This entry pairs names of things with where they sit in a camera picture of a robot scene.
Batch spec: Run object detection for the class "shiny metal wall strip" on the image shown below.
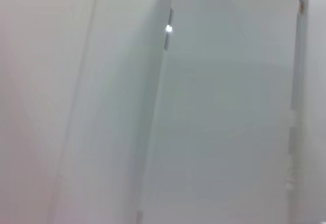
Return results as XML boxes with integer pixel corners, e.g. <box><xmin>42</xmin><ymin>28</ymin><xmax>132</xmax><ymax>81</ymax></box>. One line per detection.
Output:
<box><xmin>162</xmin><ymin>0</ymin><xmax>178</xmax><ymax>51</ymax></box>

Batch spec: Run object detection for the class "white wall panel seam strip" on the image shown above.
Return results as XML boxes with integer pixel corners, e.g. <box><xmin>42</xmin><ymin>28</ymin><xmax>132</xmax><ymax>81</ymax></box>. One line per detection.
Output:
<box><xmin>284</xmin><ymin>0</ymin><xmax>311</xmax><ymax>224</ymax></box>

